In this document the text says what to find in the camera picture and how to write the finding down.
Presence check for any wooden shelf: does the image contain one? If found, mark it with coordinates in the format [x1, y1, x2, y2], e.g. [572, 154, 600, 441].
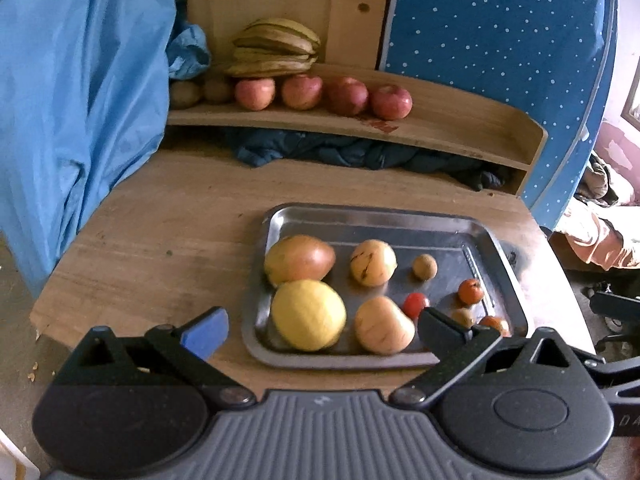
[166, 0, 548, 196]

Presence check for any red apple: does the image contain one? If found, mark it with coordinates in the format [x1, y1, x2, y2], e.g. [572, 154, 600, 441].
[234, 77, 276, 111]
[281, 74, 324, 111]
[370, 84, 414, 121]
[325, 76, 370, 117]

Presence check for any red cherry tomato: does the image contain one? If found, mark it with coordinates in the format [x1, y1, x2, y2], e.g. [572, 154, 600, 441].
[402, 292, 431, 320]

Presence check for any peach cloth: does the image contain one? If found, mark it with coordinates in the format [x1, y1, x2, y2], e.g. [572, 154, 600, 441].
[547, 207, 640, 271]

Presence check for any window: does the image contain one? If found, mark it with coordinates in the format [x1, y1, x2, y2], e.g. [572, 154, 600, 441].
[620, 80, 640, 128]

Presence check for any small yellowish kiwi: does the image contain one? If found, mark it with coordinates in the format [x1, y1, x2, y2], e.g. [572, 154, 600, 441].
[412, 253, 439, 281]

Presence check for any dark jacket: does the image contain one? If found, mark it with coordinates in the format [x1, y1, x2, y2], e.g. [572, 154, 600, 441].
[575, 152, 623, 208]

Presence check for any yellow-green mango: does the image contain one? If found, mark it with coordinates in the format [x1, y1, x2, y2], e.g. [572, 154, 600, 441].
[263, 234, 337, 288]

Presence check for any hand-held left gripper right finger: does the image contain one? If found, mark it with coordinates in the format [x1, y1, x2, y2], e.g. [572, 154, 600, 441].
[390, 307, 598, 407]

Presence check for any yellow-orange pepino melon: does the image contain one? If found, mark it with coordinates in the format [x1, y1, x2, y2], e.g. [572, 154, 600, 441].
[349, 239, 398, 288]

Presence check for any orange-red tomato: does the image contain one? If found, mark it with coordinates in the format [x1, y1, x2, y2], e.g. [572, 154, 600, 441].
[458, 278, 484, 306]

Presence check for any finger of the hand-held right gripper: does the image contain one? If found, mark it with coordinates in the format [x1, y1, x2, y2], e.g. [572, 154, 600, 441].
[575, 345, 640, 391]

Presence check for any white and yellow box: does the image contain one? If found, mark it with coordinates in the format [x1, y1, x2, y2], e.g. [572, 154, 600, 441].
[0, 427, 42, 480]

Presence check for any crumpled blue plastic bag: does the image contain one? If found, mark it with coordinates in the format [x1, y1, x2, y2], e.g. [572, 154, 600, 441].
[165, 22, 212, 82]

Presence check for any bunch of bananas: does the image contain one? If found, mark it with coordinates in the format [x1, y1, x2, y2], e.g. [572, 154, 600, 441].
[223, 17, 322, 79]

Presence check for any purple blanket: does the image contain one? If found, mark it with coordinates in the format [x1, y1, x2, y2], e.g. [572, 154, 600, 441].
[597, 115, 640, 201]

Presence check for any dark blue cloth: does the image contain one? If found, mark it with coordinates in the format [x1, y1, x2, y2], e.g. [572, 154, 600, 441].
[235, 127, 513, 192]

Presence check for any orange tomato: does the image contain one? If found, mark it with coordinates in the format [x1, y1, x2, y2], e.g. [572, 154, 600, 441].
[478, 315, 511, 338]

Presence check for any round striped pepino melon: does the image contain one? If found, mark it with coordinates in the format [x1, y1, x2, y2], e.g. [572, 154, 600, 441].
[354, 296, 417, 355]

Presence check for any blue white-dotted cloth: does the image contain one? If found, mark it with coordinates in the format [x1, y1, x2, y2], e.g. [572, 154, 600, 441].
[377, 0, 618, 233]

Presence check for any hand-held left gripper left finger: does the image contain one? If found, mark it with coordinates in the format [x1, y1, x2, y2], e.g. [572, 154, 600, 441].
[50, 306, 257, 407]

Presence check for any light blue cloth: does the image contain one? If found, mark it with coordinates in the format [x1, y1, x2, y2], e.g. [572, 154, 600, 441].
[0, 0, 181, 298]

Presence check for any yellow lemon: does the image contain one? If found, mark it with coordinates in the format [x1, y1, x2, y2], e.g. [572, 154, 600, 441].
[270, 279, 347, 352]

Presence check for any metal tray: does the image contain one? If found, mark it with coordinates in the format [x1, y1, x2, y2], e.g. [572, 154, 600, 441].
[241, 203, 530, 370]

